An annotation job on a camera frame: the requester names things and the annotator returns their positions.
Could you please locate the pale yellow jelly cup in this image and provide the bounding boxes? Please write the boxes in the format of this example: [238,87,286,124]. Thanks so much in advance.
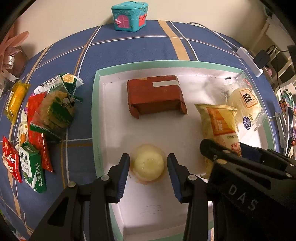
[130,144,167,185]

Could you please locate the green white biscuit packet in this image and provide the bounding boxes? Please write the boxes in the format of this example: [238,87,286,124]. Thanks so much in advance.
[18,142,47,193]

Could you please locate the red gold patterned snack packet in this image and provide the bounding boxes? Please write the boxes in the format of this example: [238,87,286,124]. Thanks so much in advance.
[27,92,54,173]

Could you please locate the red cartoon snack packet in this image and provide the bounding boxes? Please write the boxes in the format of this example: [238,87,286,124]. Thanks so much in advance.
[2,136,22,183]

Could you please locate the beige pastry snack packet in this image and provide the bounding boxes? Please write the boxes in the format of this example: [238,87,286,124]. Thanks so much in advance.
[15,109,28,151]

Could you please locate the blue plaid tablecloth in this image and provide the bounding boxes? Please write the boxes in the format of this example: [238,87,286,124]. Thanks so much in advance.
[1,20,280,240]

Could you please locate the white tray with green rim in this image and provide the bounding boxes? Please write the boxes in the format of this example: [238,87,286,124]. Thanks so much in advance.
[91,60,276,241]

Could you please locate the yellow orange snack packet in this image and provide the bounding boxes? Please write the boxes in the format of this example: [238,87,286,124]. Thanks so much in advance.
[194,103,242,179]

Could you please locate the clear packet white bun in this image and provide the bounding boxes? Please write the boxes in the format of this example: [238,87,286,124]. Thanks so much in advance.
[205,72,267,137]

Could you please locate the dark red wrapped block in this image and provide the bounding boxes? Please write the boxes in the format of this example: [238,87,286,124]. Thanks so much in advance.
[126,75,188,119]

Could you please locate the green clear cracker packet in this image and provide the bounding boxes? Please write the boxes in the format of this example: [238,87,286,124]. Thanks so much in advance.
[30,84,83,140]

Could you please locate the black adapter box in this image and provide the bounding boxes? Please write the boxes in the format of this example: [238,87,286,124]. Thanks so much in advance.
[253,50,270,69]

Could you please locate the white power strip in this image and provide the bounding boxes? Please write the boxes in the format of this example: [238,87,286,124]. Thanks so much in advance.
[236,47,263,77]

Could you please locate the white green cookie packet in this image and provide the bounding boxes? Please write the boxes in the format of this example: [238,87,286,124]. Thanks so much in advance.
[32,73,84,95]

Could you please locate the white shelf unit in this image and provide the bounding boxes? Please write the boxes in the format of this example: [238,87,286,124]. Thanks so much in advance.
[249,17,295,90]

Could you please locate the pink paper flower bouquet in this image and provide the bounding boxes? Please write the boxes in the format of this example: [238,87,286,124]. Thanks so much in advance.
[1,26,29,98]

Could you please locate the teal toy house box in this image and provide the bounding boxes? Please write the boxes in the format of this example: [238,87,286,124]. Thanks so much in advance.
[111,1,149,32]

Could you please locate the white cable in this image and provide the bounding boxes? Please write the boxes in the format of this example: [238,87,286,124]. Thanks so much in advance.
[187,22,241,50]

